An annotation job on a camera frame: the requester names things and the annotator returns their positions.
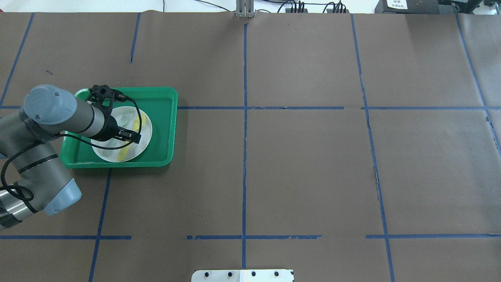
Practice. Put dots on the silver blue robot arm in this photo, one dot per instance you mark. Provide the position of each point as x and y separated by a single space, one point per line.
33 177

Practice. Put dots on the yellow plastic spoon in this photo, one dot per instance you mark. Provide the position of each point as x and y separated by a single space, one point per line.
137 125

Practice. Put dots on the green plastic tray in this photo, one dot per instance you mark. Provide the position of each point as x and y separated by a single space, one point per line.
160 104

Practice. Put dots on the black box white label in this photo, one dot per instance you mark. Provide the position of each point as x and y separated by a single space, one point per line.
407 7

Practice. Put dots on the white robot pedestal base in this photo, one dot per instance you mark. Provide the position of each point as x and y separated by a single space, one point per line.
244 275

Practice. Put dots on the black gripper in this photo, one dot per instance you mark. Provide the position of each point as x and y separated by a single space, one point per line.
110 129

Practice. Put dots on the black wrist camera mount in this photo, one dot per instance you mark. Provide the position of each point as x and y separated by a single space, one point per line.
103 97

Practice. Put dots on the pale green plastic fork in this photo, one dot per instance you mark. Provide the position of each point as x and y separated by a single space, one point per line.
122 119

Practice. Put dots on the aluminium frame post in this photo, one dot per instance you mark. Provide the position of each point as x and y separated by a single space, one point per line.
245 9

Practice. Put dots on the white round plate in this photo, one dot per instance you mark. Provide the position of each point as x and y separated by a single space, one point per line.
137 148

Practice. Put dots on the black power strip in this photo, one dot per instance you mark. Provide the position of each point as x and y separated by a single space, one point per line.
300 7

